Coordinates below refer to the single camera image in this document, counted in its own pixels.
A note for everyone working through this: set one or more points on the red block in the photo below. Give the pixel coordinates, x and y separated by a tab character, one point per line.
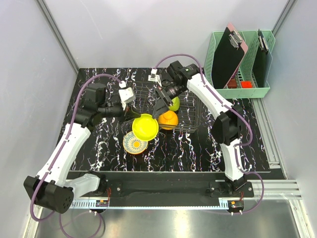
246	84

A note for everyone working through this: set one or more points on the yellow bowl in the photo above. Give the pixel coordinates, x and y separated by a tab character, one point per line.
145	127

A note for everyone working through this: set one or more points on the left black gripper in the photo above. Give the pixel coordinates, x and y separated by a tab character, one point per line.
128	114

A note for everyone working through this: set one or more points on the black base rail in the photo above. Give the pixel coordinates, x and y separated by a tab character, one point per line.
162	190

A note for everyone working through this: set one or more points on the dark green clipboard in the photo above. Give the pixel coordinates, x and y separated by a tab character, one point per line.
262	61

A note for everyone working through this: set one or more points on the white slotted cable duct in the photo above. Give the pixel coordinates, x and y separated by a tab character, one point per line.
89	204

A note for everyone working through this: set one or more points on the black pink clipboard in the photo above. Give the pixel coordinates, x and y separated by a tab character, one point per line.
227	57

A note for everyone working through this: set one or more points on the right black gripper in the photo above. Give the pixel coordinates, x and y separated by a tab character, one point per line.
161	105

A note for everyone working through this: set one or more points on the green plastic file organizer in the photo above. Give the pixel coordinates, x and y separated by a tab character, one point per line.
245	70

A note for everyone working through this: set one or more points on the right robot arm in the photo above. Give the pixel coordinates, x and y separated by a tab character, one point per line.
228	124

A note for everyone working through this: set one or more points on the white green bowl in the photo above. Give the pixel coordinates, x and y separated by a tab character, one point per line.
175	104

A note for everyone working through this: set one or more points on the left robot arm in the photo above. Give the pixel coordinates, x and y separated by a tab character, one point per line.
49	188

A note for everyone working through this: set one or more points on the brown block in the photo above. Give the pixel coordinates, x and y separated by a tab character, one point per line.
232	84

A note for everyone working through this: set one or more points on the wire dish rack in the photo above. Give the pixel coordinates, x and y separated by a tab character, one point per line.
188	112

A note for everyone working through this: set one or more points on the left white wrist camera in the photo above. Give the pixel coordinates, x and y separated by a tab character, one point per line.
126	94

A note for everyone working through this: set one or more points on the green striped bowl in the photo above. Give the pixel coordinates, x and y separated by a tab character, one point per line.
130	139

